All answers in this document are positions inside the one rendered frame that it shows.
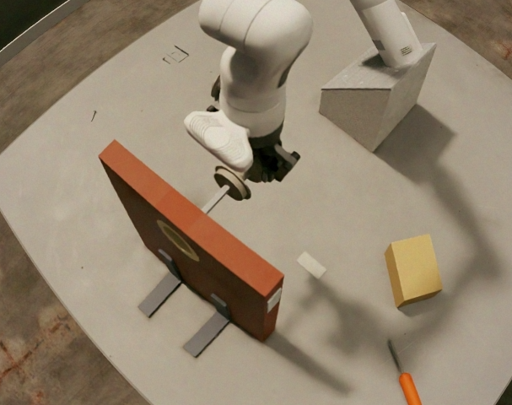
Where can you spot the cream door knob with square spindle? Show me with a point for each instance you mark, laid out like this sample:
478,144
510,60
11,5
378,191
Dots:
233,184

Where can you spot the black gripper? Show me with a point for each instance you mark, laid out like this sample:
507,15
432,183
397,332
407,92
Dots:
273,167

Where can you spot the orange-handled screwdriver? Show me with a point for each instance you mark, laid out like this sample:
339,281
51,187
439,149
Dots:
407,383

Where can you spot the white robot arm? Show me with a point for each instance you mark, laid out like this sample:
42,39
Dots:
264,39

